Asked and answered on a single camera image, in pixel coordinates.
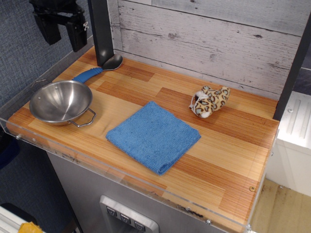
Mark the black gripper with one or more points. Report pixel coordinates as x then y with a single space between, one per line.
49 13

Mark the blue handled metal spoon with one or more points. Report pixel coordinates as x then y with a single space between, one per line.
111 64

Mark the stainless steel bowl with handles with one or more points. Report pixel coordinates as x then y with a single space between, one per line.
62 102

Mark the folded blue cloth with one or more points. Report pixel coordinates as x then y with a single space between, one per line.
154 137

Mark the leopard print plush toy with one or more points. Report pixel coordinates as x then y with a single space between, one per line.
207 100

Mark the silver cabinet with dispenser panel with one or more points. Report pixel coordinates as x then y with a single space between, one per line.
106 200

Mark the yellow tape object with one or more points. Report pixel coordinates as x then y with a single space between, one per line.
29 227

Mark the white side unit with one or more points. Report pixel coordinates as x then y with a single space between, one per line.
290 162

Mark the dark left vertical post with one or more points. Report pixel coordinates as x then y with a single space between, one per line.
99 16

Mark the dark vertical post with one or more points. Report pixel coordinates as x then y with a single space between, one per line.
294 71
99 16

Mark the dark right vertical post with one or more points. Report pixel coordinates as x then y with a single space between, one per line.
294 71

